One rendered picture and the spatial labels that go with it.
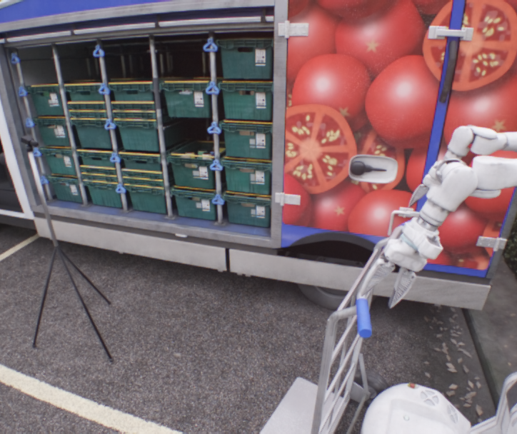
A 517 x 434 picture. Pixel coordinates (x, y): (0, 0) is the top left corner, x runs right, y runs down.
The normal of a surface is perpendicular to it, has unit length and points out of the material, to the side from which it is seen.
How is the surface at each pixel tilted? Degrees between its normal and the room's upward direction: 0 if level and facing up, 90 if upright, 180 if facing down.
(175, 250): 90
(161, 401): 0
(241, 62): 91
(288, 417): 0
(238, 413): 0
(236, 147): 92
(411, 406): 75
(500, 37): 90
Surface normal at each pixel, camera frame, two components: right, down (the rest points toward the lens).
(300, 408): 0.00, -0.90
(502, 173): 0.12, 0.39
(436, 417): -0.42, 0.11
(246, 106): -0.27, 0.51
